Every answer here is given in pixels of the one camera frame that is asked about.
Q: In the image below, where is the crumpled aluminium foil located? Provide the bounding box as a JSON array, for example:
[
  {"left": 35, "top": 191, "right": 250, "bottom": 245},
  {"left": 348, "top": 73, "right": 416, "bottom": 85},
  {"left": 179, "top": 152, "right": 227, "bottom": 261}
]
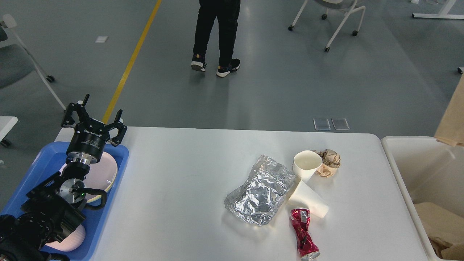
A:
[{"left": 224, "top": 155, "right": 297, "bottom": 226}]

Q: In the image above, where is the upright white paper cup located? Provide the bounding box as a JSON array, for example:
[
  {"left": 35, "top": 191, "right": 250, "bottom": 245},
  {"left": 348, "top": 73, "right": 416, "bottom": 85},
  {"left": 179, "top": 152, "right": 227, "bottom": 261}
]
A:
[{"left": 292, "top": 150, "right": 323, "bottom": 182}]

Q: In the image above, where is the white paper on floor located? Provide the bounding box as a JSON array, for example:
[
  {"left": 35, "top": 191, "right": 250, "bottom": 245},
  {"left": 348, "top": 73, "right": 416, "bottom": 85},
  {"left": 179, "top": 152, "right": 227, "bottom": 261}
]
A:
[{"left": 94, "top": 36, "right": 109, "bottom": 43}]

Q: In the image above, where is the brown paper bag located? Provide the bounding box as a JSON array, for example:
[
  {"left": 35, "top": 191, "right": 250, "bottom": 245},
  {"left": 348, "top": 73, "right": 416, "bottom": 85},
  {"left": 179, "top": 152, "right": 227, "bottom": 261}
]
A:
[
  {"left": 434, "top": 75, "right": 464, "bottom": 147},
  {"left": 414, "top": 203, "right": 464, "bottom": 261}
]

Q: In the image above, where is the grey chair left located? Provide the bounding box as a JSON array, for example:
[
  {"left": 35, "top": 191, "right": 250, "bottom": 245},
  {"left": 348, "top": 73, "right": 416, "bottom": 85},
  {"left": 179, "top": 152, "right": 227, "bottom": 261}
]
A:
[{"left": 0, "top": 14, "right": 65, "bottom": 110}]

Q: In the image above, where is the pink mug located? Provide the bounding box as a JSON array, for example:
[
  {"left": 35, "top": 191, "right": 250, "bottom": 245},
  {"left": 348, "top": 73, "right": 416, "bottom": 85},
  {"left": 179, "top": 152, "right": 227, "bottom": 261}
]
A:
[{"left": 45, "top": 225, "right": 86, "bottom": 252}]

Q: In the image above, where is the lying white paper cup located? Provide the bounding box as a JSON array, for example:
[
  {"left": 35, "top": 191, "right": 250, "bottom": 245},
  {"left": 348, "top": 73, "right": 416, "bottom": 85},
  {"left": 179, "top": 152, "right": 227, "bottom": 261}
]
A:
[{"left": 288, "top": 180, "right": 330, "bottom": 218}]

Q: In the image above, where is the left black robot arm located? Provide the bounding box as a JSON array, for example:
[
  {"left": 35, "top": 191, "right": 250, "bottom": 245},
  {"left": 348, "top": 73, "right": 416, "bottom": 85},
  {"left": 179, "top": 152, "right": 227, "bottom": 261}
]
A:
[{"left": 1, "top": 94, "right": 128, "bottom": 261}]

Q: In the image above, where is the pink plate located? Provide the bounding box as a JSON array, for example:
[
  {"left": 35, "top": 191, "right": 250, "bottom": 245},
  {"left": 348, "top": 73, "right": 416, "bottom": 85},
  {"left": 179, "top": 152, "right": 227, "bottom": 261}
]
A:
[{"left": 58, "top": 152, "right": 118, "bottom": 203}]

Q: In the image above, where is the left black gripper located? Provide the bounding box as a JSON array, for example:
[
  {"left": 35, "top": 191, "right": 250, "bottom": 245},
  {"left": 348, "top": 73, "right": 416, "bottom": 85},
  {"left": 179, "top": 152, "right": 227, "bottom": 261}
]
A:
[{"left": 60, "top": 94, "right": 128, "bottom": 163}]

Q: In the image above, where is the white side table left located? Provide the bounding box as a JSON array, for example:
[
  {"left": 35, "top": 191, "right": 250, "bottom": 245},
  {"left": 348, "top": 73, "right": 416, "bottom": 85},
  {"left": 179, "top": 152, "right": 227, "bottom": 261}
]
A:
[{"left": 0, "top": 116, "right": 18, "bottom": 148}]

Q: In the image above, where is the left clear floor plate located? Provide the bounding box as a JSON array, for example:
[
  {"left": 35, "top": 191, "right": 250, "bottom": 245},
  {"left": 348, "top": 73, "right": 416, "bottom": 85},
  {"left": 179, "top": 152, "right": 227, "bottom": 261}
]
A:
[{"left": 313, "top": 118, "right": 331, "bottom": 131}]

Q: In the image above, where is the crumpled brown paper ball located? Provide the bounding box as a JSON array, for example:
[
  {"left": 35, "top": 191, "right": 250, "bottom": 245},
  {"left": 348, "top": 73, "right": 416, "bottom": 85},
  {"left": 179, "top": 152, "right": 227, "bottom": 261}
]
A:
[{"left": 315, "top": 149, "right": 341, "bottom": 177}]

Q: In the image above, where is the crushed red can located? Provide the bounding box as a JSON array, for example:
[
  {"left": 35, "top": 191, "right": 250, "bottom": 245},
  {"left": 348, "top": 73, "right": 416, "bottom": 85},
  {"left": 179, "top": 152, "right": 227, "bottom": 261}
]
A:
[{"left": 290, "top": 208, "right": 320, "bottom": 261}]

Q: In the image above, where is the white table frame corner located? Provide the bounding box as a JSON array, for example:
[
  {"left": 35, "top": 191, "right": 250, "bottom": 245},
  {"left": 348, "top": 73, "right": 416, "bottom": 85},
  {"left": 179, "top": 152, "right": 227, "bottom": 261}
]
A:
[{"left": 411, "top": 0, "right": 464, "bottom": 20}]

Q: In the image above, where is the white chair top right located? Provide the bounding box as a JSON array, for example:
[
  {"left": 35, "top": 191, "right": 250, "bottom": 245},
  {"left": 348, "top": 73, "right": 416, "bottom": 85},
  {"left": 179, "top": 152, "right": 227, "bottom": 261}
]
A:
[{"left": 288, "top": 0, "right": 366, "bottom": 52}]

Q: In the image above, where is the blue plastic tray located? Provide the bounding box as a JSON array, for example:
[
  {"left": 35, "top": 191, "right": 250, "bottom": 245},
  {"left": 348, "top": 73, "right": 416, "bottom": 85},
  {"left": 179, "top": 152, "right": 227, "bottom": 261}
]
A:
[{"left": 1, "top": 141, "right": 129, "bottom": 261}]

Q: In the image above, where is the white plastic bin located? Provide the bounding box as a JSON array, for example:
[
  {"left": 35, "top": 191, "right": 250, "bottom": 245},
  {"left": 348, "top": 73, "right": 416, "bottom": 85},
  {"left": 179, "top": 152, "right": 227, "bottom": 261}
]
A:
[{"left": 381, "top": 136, "right": 463, "bottom": 261}]

